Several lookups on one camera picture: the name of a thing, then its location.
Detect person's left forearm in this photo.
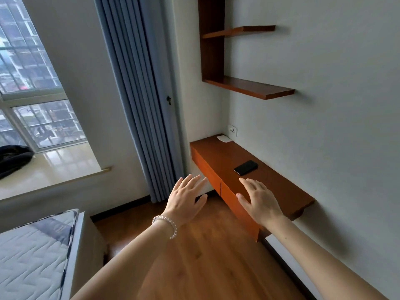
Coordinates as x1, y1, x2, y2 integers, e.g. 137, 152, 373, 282
71, 217, 177, 300

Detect black bag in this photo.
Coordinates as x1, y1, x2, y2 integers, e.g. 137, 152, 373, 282
0, 145, 35, 180

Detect person's right forearm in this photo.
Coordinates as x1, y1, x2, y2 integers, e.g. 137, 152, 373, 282
264, 215, 389, 300

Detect white framed window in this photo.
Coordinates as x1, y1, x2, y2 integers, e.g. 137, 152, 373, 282
0, 0, 88, 154

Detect black smartphone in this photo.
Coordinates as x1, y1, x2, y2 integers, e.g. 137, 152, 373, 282
233, 160, 259, 176

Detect blue grey curtain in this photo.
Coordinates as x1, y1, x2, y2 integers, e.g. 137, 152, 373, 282
93, 0, 185, 203

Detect person's left hand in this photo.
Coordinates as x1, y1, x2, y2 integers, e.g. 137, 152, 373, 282
161, 174, 209, 228

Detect beige stone window sill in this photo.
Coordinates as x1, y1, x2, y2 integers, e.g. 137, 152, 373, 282
0, 142, 112, 202

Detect brown floating wooden desk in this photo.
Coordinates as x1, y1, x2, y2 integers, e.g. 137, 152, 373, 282
189, 135, 316, 243

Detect brown wooden wall shelf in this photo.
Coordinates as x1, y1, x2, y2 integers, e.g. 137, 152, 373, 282
197, 0, 296, 100

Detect white quilted mattress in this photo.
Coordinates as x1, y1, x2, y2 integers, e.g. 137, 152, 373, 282
0, 209, 80, 300

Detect clear bead bracelet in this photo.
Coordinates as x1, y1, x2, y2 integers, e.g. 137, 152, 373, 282
152, 215, 178, 240

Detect white bed frame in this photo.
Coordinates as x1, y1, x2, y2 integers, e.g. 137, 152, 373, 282
61, 211, 109, 300

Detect person's right hand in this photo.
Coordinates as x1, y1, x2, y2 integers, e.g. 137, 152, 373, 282
236, 177, 287, 228

